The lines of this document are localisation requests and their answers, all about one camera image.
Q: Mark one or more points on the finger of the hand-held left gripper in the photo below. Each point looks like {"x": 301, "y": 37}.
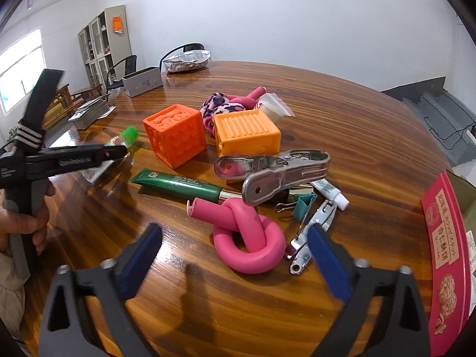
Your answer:
{"x": 41, "y": 96}
{"x": 74, "y": 161}

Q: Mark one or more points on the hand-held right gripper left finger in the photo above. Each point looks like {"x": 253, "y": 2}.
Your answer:
{"x": 139, "y": 264}

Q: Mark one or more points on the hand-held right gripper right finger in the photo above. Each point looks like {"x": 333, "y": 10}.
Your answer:
{"x": 329, "y": 264}

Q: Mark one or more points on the silver nail clipper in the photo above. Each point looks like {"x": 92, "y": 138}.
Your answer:
{"x": 316, "y": 219}

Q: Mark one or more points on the white green packet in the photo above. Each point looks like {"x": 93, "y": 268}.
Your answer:
{"x": 130, "y": 134}

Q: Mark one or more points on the teal binder clip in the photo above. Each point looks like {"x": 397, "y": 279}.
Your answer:
{"x": 303, "y": 206}

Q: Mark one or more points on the small white tube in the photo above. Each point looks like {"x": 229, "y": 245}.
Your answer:
{"x": 331, "y": 193}

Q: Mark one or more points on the knotted pink foam curler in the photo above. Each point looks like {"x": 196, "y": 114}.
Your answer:
{"x": 256, "y": 256}

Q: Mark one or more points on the dark green cosmetic tube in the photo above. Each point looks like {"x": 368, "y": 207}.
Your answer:
{"x": 174, "y": 184}

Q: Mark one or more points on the large metal spring clip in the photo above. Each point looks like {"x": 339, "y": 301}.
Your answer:
{"x": 282, "y": 178}

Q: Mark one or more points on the dark orange textured cube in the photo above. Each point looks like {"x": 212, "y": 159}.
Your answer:
{"x": 174, "y": 137}

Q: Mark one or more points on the red cardboard box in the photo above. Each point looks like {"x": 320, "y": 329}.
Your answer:
{"x": 442, "y": 253}

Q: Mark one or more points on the pink purple patterned scrunchie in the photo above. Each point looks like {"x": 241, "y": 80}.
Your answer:
{"x": 217, "y": 106}

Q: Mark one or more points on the light orange ribbed cube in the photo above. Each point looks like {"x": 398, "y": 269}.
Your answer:
{"x": 245, "y": 130}

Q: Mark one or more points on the white mesh tape roll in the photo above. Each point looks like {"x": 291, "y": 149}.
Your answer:
{"x": 273, "y": 108}

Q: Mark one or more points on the person's left hand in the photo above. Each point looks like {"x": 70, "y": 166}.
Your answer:
{"x": 20, "y": 225}

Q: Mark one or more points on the wooden bench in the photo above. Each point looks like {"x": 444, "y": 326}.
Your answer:
{"x": 59, "y": 100}

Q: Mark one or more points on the window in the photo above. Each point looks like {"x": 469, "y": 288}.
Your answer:
{"x": 18, "y": 70}

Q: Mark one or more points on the stack of cards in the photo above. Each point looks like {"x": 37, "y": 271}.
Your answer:
{"x": 91, "y": 113}

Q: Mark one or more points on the grey glass-door cabinet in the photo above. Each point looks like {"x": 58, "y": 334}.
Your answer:
{"x": 95, "y": 44}

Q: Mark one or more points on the black mesh chair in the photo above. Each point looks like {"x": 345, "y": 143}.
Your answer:
{"x": 128, "y": 63}

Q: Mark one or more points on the grey rectangular box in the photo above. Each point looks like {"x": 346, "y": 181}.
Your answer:
{"x": 143, "y": 81}

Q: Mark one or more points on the orange paper notice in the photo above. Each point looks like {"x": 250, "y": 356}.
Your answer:
{"x": 118, "y": 24}

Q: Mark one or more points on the foil tray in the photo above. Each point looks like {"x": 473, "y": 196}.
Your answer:
{"x": 186, "y": 61}

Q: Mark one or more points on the grey stairs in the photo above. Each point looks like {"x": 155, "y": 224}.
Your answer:
{"x": 438, "y": 119}

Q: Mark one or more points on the metal frame chair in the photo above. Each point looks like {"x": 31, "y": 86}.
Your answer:
{"x": 174, "y": 49}

